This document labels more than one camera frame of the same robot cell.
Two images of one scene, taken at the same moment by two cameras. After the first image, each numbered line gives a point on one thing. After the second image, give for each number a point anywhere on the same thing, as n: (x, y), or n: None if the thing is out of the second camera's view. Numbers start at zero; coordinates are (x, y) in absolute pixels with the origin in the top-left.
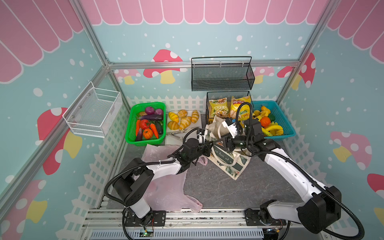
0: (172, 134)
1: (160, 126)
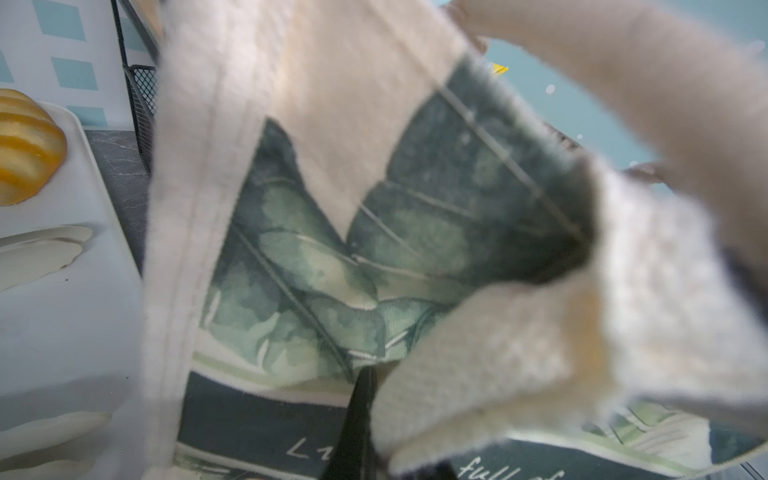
0: (34, 254)
1: None
